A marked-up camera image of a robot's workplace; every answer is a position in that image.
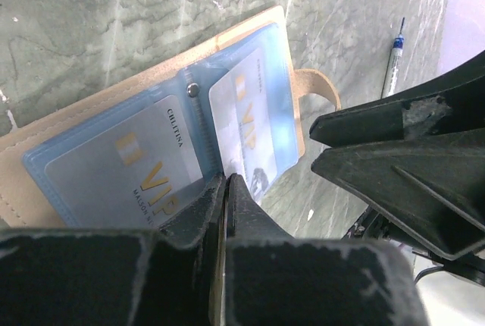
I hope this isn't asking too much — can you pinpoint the silver Chlitina VIP card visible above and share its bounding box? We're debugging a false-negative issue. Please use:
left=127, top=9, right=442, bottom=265
left=45, top=96, right=205, bottom=228

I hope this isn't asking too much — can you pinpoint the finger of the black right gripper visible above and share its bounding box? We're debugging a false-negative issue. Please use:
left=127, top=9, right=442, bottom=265
left=309, top=52, right=484, bottom=147
left=311, top=129, right=484, bottom=260

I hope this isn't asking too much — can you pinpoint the silver magstripe card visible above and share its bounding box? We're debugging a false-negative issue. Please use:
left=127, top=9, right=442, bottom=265
left=208, top=49, right=277, bottom=203

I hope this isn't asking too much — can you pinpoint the beige leather card holder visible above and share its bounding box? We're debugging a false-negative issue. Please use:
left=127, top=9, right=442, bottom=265
left=0, top=5, right=342, bottom=228

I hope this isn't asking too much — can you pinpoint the white blue pen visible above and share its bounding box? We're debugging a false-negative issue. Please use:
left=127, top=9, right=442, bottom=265
left=381, top=17, right=405, bottom=99

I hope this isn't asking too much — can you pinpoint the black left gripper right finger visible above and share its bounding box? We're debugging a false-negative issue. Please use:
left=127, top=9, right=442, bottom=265
left=225, top=174, right=427, bottom=325

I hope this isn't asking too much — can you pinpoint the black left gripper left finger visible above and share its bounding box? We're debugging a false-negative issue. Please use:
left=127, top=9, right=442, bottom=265
left=1, top=174, right=226, bottom=325

